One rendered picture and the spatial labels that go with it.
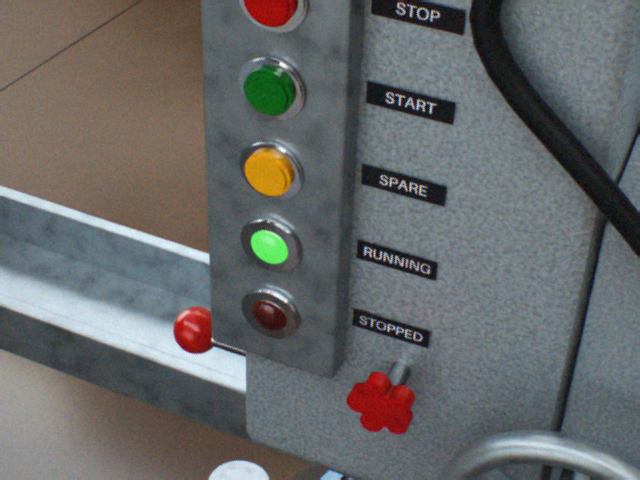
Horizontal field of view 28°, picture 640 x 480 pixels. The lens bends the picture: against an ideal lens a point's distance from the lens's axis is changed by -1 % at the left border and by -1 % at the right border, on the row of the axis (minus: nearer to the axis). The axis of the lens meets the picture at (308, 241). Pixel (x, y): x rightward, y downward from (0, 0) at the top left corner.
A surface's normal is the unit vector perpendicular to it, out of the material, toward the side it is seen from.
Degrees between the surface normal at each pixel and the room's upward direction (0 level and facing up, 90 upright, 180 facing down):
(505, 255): 90
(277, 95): 90
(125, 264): 90
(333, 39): 90
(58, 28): 0
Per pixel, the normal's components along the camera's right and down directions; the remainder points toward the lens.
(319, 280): -0.40, 0.58
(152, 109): 0.02, -0.77
